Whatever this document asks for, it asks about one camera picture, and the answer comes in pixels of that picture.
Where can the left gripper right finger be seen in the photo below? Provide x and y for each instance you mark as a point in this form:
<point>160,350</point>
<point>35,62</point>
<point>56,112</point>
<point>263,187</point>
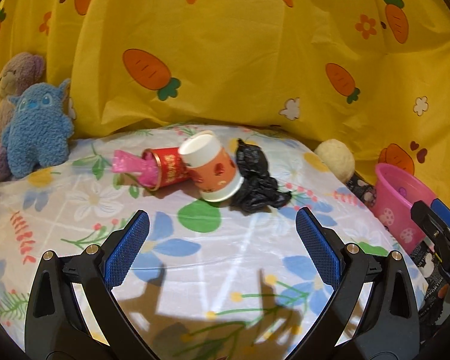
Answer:
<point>372,312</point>

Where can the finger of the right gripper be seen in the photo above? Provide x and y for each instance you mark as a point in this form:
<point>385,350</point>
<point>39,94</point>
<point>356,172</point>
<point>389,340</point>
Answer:
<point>441,210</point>

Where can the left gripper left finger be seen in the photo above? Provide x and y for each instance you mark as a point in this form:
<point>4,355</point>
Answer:
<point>55,327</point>

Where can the pink plastic trash bin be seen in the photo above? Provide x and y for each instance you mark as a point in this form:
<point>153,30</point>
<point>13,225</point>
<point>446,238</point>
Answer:
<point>396,192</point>

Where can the cream round plush ball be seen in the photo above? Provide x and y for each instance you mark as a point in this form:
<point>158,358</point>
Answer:
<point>338,158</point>

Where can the yellow carrot print curtain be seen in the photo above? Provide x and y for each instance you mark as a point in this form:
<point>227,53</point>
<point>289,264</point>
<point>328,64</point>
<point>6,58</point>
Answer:
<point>374,74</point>

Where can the small black plastic bag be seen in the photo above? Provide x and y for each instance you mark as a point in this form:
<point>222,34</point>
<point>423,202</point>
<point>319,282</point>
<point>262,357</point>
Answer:
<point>259,189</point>

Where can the red cup with pink bag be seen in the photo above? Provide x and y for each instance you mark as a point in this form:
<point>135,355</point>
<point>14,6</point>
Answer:
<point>154,169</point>

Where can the blue plush monster toy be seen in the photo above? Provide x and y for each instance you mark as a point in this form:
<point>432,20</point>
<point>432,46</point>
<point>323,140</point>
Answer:
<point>39,132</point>

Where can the orange white paper cup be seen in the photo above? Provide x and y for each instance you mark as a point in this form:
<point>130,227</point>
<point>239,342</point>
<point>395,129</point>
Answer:
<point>212,169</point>

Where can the purple teddy bear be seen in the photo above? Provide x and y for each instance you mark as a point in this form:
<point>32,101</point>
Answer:
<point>21,72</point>

